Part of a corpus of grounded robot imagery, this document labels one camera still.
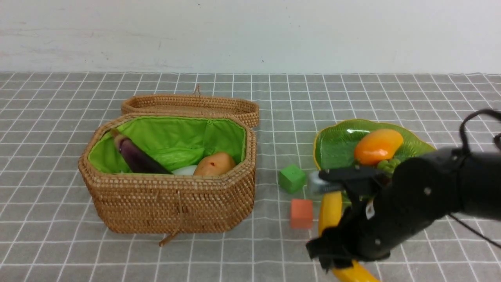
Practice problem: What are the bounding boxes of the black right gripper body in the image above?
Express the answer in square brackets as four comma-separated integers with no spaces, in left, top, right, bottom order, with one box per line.
[306,204,392,271]

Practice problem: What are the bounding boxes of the yellow banana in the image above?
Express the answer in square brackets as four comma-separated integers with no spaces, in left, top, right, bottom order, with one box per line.
[318,192,379,282]

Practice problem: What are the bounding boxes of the green grape bunch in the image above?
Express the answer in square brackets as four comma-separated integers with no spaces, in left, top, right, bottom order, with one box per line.
[376,158,401,175]

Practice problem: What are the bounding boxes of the orange mango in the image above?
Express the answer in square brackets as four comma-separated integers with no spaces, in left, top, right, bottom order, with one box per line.
[354,128,403,166]

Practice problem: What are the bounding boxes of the brown potato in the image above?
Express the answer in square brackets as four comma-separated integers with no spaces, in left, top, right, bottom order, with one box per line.
[193,152,236,175]

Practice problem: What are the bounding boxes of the white radish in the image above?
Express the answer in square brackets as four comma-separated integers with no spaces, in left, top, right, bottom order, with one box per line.
[172,165,198,175]

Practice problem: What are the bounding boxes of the purple eggplant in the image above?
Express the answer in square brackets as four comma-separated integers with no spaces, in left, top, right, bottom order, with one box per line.
[110,128,173,175]

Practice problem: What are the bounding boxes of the green bitter gourd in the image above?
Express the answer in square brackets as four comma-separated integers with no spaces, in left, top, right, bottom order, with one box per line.
[148,147,205,172]

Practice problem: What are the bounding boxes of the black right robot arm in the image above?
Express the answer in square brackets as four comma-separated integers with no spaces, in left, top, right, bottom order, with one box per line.
[306,148,501,271]

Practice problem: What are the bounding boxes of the orange foam cube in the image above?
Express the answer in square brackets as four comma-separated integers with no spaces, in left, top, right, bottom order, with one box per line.
[290,199,313,229]

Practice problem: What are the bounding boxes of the green foam cube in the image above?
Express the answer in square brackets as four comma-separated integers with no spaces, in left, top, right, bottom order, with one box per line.
[278,164,306,194]

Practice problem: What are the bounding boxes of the green glass plate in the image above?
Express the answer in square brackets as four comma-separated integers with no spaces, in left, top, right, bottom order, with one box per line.
[313,119,437,196]

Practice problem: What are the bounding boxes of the woven wicker basket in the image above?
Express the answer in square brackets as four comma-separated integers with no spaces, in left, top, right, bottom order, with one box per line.
[78,94,260,238]

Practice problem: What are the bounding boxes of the grey checkered tablecloth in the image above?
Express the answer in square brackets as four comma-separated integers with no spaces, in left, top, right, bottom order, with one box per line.
[0,73,500,282]

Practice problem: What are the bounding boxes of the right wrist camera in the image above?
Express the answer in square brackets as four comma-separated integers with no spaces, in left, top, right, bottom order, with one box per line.
[306,165,392,203]

